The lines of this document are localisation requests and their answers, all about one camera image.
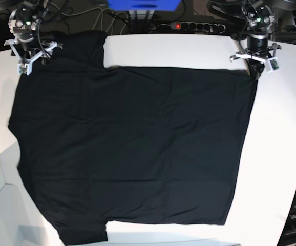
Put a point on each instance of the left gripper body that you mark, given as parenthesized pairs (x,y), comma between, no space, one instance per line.
(257,52)

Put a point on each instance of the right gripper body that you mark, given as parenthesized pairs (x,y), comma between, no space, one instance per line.
(28,53)

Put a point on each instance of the black T-shirt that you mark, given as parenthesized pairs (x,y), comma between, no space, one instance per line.
(148,145)

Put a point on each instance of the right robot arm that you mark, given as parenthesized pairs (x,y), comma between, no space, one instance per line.
(25,22)

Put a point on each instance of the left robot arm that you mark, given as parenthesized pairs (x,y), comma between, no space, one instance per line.
(254,20)

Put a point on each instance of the black power strip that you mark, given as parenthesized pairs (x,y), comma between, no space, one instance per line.
(196,27)

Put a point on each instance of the blue box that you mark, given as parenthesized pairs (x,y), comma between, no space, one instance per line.
(156,5)

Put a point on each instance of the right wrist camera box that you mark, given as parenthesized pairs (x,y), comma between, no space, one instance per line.
(24,68)

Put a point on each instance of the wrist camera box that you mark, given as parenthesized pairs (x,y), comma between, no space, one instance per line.
(24,68)
(271,64)

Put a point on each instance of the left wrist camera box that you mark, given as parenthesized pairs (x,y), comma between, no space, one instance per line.
(271,64)

